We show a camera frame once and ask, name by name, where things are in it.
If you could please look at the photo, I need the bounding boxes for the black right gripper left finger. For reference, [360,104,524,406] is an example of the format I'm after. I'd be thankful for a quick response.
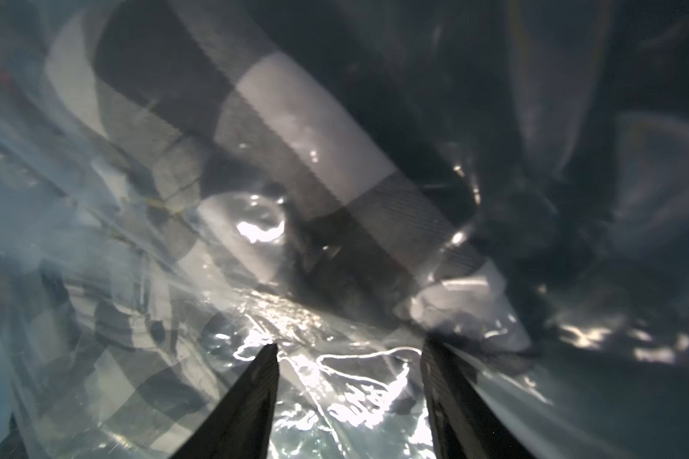
[171,343,279,459]

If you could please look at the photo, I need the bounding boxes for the grey white checked shirt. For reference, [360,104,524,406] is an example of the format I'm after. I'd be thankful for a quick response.
[20,1,526,458]

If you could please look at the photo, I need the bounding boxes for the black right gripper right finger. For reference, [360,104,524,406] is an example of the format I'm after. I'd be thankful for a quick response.
[420,338,532,459]

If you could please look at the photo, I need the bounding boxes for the clear plastic vacuum bag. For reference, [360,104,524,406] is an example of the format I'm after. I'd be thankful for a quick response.
[0,1,689,458]

